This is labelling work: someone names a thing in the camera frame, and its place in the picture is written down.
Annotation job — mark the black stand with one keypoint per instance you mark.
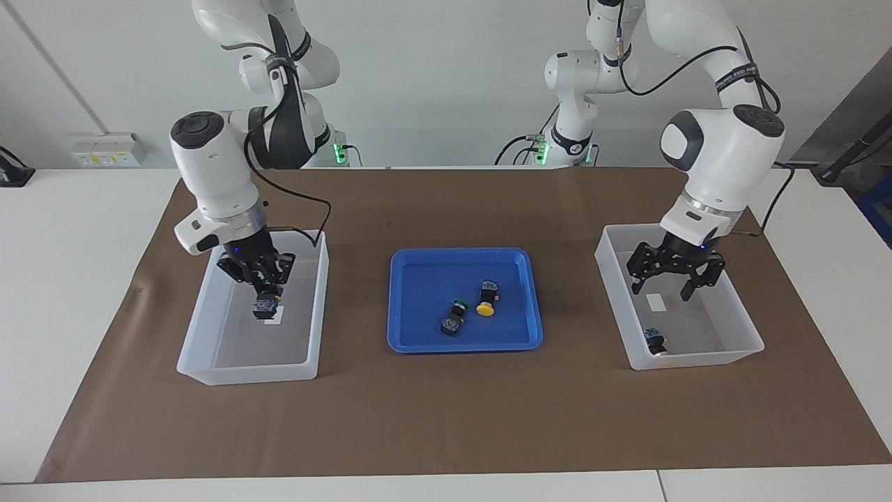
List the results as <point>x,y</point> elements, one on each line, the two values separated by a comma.
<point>847,157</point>

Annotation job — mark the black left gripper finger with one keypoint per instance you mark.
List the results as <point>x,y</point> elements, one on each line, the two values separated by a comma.
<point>640,268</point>
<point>705,275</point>

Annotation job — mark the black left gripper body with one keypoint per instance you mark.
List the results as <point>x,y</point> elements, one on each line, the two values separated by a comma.
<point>683,254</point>

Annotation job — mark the yellow push button switch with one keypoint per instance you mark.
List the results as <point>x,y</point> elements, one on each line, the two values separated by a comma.
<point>487,296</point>
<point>655,341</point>

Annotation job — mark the blue crate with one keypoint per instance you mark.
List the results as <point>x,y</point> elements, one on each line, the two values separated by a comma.
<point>879,209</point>

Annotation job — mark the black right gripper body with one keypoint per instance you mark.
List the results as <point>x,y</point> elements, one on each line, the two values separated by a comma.
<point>252,254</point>

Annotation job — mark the green push button switch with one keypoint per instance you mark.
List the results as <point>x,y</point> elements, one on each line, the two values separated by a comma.
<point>265,307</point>
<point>454,319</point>

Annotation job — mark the white wall socket strip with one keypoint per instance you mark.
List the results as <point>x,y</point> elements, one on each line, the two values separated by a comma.
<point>104,150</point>

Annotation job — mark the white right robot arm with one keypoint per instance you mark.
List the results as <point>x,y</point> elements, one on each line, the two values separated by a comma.
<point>209,160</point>

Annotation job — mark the brown table mat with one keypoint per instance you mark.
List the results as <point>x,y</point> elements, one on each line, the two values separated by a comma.
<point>446,418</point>

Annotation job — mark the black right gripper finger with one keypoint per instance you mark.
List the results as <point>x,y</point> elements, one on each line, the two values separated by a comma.
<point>240,268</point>
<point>286,268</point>

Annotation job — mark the blue plastic tray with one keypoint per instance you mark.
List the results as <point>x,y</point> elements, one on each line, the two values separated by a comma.
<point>418,335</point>

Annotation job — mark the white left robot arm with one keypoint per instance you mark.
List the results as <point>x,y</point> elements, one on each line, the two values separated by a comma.
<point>725,153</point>

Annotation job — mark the translucent white plastic box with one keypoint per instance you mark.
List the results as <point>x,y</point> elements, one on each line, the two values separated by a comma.
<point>718,328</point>
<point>244,345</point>

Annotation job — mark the black clamp mount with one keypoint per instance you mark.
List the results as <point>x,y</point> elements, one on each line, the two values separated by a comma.
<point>14,174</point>

